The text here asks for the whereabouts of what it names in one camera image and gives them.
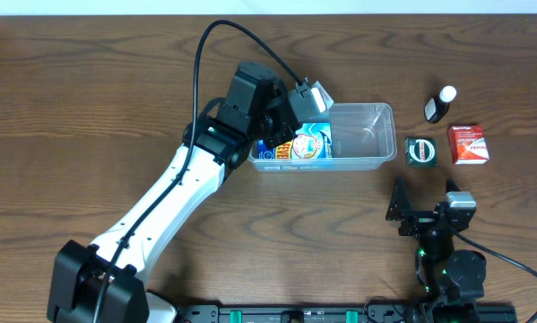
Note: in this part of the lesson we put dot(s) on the dark syrup bottle white cap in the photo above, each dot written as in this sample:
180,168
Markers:
439,105

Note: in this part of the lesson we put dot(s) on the blue Kool Fever box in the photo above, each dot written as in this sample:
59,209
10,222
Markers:
312,141

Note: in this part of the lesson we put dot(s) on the green Zam-Buk box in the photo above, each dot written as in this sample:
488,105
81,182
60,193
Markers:
420,152

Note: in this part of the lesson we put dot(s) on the white blue Panadol box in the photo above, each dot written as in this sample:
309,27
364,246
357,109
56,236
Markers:
322,98

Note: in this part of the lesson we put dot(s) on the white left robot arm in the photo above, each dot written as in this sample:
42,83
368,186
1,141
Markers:
106,281

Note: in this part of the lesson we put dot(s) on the clear plastic container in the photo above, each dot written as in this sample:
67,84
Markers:
363,138

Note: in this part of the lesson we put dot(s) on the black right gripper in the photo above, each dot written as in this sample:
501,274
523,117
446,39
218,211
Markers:
420,221

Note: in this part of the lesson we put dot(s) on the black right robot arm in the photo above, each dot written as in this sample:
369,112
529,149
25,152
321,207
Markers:
453,278

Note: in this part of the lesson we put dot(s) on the red Panadol ActiFast box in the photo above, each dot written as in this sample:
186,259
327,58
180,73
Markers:
468,145

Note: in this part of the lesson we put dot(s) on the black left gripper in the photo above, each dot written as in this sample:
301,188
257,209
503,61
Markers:
264,101

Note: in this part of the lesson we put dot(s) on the black mounting rail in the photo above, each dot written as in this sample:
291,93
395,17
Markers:
374,312

